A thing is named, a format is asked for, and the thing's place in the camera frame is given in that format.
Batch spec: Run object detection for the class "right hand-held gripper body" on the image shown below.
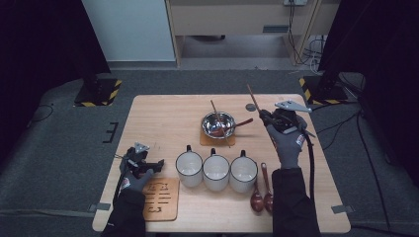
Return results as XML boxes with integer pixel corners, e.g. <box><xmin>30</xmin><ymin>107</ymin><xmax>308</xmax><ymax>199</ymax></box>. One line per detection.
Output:
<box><xmin>270</xmin><ymin>100</ymin><xmax>313</xmax><ymax>134</ymax></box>

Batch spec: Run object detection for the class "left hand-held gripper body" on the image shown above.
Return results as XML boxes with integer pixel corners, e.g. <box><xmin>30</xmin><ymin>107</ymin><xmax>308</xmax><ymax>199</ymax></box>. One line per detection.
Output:
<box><xmin>119</xmin><ymin>141</ymin><xmax>156</xmax><ymax>179</ymax></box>

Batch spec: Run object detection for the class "brown wooden chopstick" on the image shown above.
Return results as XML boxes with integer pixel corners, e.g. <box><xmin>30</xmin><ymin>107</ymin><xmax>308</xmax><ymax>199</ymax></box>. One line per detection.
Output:
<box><xmin>209</xmin><ymin>99</ymin><xmax>232</xmax><ymax>149</ymax></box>
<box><xmin>246</xmin><ymin>83</ymin><xmax>277</xmax><ymax>148</ymax></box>

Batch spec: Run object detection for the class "reddish brown wooden spoon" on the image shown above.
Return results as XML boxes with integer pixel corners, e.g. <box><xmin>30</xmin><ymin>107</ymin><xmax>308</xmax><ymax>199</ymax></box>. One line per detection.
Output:
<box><xmin>210</xmin><ymin>118</ymin><xmax>255</xmax><ymax>137</ymax></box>
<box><xmin>249</xmin><ymin>179</ymin><xmax>265</xmax><ymax>213</ymax></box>
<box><xmin>260</xmin><ymin>162</ymin><xmax>275</xmax><ymax>214</ymax></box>

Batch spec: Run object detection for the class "stainless steel bowl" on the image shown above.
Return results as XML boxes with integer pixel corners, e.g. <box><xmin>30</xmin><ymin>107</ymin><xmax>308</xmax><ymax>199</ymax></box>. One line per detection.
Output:
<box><xmin>201</xmin><ymin>111</ymin><xmax>237</xmax><ymax>140</ymax></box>

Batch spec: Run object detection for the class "carved wooden trivet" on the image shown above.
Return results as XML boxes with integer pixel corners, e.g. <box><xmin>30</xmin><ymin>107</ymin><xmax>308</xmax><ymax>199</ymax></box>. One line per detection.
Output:
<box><xmin>199</xmin><ymin>129</ymin><xmax>237</xmax><ymax>147</ymax></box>
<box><xmin>141</xmin><ymin>177</ymin><xmax>181</xmax><ymax>222</ymax></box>

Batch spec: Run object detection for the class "person's left hand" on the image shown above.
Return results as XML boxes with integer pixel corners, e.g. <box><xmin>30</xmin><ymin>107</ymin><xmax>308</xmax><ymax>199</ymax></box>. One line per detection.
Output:
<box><xmin>120</xmin><ymin>168</ymin><xmax>155</xmax><ymax>193</ymax></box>

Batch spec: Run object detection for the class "person's right hand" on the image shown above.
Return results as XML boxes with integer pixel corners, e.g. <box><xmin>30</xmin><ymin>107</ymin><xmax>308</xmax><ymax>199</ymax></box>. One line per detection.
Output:
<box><xmin>266</xmin><ymin>126</ymin><xmax>307</xmax><ymax>171</ymax></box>

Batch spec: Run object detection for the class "white mug with black rim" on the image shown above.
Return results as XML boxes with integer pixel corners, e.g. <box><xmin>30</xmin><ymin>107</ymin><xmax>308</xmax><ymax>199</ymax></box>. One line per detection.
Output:
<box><xmin>202</xmin><ymin>147</ymin><xmax>231</xmax><ymax>192</ymax></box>
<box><xmin>176</xmin><ymin>144</ymin><xmax>205</xmax><ymax>188</ymax></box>
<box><xmin>229</xmin><ymin>149</ymin><xmax>259</xmax><ymax>195</ymax></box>

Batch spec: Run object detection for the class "black striped stand base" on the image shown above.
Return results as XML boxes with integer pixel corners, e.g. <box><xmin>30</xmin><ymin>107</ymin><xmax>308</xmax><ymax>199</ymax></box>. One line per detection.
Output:
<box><xmin>73</xmin><ymin>78</ymin><xmax>123</xmax><ymax>108</ymax></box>
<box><xmin>298</xmin><ymin>75</ymin><xmax>350</xmax><ymax>106</ymax></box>

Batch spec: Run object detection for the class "grey tape piece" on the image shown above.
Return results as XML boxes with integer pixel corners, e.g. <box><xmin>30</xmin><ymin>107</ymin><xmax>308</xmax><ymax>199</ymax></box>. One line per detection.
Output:
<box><xmin>88</xmin><ymin>202</ymin><xmax>112</xmax><ymax>212</ymax></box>
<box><xmin>330</xmin><ymin>204</ymin><xmax>356</xmax><ymax>215</ymax></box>

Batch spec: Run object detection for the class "light wooden desk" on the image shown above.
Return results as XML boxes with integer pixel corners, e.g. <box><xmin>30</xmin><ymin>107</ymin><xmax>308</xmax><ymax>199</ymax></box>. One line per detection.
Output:
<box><xmin>164</xmin><ymin>0</ymin><xmax>340</xmax><ymax>67</ymax></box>

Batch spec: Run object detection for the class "black curtain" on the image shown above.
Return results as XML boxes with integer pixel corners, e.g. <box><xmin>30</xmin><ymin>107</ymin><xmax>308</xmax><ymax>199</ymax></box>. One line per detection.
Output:
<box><xmin>317</xmin><ymin>0</ymin><xmax>419</xmax><ymax>189</ymax></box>
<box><xmin>0</xmin><ymin>0</ymin><xmax>112</xmax><ymax>169</ymax></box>

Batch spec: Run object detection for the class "white panel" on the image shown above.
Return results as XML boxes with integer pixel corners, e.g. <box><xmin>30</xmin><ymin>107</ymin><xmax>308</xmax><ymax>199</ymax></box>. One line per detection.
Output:
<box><xmin>81</xmin><ymin>0</ymin><xmax>176</xmax><ymax>62</ymax></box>

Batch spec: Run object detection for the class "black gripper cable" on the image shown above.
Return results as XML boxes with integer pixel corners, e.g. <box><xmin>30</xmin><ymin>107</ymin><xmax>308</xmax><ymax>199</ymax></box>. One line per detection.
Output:
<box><xmin>295</xmin><ymin>113</ymin><xmax>317</xmax><ymax>203</ymax></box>
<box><xmin>113</xmin><ymin>153</ymin><xmax>130</xmax><ymax>206</ymax></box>

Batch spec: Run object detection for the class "white cable bundle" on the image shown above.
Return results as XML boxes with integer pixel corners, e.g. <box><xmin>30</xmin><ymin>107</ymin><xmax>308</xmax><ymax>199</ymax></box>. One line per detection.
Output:
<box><xmin>304</xmin><ymin>38</ymin><xmax>325</xmax><ymax>72</ymax></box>

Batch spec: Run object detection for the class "black hanging cable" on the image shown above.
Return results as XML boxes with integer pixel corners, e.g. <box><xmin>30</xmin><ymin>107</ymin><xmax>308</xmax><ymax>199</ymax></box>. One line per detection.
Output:
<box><xmin>288</xmin><ymin>3</ymin><xmax>305</xmax><ymax>65</ymax></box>

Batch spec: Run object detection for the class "long black floor cable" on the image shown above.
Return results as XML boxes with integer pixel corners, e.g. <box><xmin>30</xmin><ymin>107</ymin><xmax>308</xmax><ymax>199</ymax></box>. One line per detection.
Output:
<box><xmin>355</xmin><ymin>110</ymin><xmax>393</xmax><ymax>233</ymax></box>

